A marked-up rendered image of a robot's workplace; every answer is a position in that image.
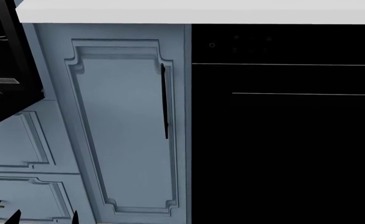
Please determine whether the blue-grey panelled cabinet door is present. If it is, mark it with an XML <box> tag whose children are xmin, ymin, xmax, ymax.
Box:
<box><xmin>32</xmin><ymin>22</ymin><xmax>192</xmax><ymax>224</ymax></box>

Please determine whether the black oven appliance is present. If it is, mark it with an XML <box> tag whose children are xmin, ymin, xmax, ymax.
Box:
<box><xmin>0</xmin><ymin>0</ymin><xmax>45</xmax><ymax>131</ymax></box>

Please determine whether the blue-grey panelled drawer front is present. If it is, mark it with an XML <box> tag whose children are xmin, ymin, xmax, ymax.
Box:
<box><xmin>0</xmin><ymin>99</ymin><xmax>81</xmax><ymax>175</ymax></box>
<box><xmin>0</xmin><ymin>172</ymin><xmax>88</xmax><ymax>224</ymax></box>

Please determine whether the black built-in dishwasher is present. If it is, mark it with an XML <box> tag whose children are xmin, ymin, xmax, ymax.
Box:
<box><xmin>191</xmin><ymin>23</ymin><xmax>365</xmax><ymax>224</ymax></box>

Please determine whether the white countertop slab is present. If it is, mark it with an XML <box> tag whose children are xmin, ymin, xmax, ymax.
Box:
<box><xmin>15</xmin><ymin>0</ymin><xmax>365</xmax><ymax>26</ymax></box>

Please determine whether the black bar cabinet handle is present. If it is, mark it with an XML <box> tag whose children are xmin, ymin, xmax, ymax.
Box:
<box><xmin>160</xmin><ymin>63</ymin><xmax>170</xmax><ymax>140</ymax></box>

